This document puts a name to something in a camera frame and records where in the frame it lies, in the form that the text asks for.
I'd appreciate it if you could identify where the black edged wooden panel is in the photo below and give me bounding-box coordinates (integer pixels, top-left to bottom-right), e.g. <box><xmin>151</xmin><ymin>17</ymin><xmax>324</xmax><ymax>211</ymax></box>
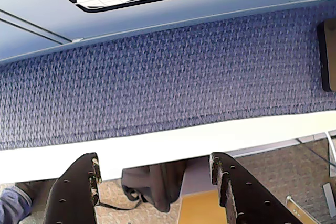
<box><xmin>316</xmin><ymin>19</ymin><xmax>336</xmax><ymax>93</ymax></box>

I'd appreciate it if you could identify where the thin black floor cable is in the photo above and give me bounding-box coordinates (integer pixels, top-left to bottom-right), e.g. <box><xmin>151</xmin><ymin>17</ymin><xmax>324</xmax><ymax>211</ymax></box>
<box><xmin>98</xmin><ymin>199</ymin><xmax>148</xmax><ymax>211</ymax></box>

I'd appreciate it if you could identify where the blue denim cloth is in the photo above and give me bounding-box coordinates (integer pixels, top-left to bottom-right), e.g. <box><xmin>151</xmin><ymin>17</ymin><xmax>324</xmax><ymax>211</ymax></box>
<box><xmin>0</xmin><ymin>186</ymin><xmax>34</xmax><ymax>224</ymax></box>

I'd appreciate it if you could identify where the black bag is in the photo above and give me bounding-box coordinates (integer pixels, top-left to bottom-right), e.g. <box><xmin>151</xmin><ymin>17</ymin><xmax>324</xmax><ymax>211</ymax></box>
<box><xmin>121</xmin><ymin>162</ymin><xmax>187</xmax><ymax>213</ymax></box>

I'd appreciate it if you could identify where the grey metal bar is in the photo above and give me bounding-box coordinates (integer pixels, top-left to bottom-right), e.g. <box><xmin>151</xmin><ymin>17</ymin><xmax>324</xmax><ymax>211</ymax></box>
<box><xmin>322</xmin><ymin>182</ymin><xmax>335</xmax><ymax>213</ymax></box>

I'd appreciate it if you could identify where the white curved tube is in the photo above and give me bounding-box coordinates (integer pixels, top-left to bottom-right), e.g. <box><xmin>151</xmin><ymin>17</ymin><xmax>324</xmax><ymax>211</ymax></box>
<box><xmin>325</xmin><ymin>131</ymin><xmax>336</xmax><ymax>162</ymax></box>

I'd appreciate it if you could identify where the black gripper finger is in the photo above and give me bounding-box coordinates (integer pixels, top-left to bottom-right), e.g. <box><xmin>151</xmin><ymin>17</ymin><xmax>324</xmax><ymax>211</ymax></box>
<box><xmin>41</xmin><ymin>152</ymin><xmax>103</xmax><ymax>224</ymax></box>
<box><xmin>209</xmin><ymin>152</ymin><xmax>307</xmax><ymax>224</ymax></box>

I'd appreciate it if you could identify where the yellow wooden panel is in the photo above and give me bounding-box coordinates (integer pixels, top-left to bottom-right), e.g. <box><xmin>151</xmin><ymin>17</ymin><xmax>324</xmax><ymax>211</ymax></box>
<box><xmin>176</xmin><ymin>189</ymin><xmax>234</xmax><ymax>224</ymax></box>

